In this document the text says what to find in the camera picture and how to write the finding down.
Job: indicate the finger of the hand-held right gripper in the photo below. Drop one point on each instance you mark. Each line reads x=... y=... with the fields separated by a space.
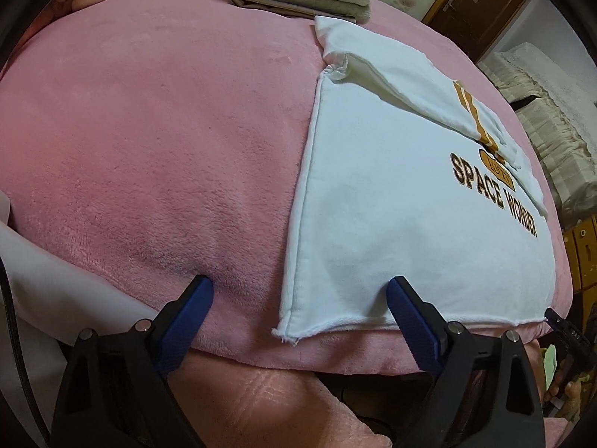
x=556 y=319

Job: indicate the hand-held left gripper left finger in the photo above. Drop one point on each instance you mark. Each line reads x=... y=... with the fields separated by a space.
x=186 y=317

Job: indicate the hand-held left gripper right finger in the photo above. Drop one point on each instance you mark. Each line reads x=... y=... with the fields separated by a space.
x=415 y=322

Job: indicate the white printed sweatshirt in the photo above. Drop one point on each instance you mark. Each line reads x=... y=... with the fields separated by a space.
x=373 y=196

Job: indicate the person's right hand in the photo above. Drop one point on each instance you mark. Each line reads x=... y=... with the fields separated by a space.
x=571 y=401

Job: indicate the light green cloth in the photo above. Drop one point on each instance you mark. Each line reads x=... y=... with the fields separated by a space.
x=549 y=361

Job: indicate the wooden drawer cabinet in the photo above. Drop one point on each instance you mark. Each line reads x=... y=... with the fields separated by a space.
x=583 y=256

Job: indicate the pale pink cloth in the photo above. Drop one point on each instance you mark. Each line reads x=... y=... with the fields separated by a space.
x=261 y=401

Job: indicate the white cloth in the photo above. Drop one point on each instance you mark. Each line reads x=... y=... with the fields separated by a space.
x=37 y=280

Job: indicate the pink plush bed blanket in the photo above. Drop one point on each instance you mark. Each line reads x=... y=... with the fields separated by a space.
x=140 y=149

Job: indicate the cream lace covered furniture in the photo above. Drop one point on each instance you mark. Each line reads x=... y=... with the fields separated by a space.
x=550 y=116

